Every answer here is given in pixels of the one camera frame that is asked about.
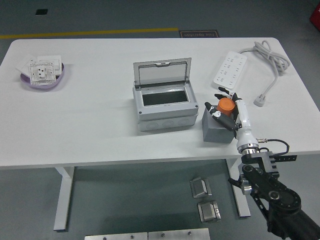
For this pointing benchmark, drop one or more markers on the robot right hand white shell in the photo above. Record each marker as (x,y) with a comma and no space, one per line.
(243,120)

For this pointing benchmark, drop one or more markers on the black floor cover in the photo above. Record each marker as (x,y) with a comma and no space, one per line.
(41,11)

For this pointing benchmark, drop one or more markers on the purple bowl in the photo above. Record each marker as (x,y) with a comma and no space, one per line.
(57,81)

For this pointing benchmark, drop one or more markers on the black table control panel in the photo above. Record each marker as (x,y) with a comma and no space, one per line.
(287,158)

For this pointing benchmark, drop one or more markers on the yellow floor tape line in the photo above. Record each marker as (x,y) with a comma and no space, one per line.
(100,32)

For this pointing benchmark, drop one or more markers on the white table leg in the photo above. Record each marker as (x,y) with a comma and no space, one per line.
(242,207)
(62,200)

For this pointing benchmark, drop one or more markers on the orange cylinder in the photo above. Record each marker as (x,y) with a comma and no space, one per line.
(225,106)

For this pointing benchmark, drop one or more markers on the white power strip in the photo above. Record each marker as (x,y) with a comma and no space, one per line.
(230,70)

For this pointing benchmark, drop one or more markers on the white printed socket panel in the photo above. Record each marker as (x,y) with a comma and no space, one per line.
(41,72)

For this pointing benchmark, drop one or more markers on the red object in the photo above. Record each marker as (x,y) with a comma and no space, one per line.
(316,15)

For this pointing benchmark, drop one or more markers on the grey metal plate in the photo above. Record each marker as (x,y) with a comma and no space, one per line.
(115,237)
(180,235)

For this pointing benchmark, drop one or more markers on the grey cube with round hole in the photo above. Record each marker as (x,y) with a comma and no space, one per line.
(217,133)

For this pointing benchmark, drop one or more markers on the transparent hinged box lid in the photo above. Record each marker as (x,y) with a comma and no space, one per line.
(162,75)

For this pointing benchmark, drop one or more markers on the grey plastic junction box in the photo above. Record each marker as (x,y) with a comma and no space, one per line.
(165,116)

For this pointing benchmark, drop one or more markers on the dark floor sign with lettering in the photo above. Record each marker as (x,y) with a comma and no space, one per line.
(198,34)

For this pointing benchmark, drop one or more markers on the white switch plate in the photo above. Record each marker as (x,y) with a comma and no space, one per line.
(56,61)

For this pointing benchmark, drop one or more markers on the white card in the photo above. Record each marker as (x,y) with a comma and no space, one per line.
(25,63)

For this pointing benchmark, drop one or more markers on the metal hinge bracket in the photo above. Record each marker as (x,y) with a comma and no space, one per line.
(198,188)
(208,212)

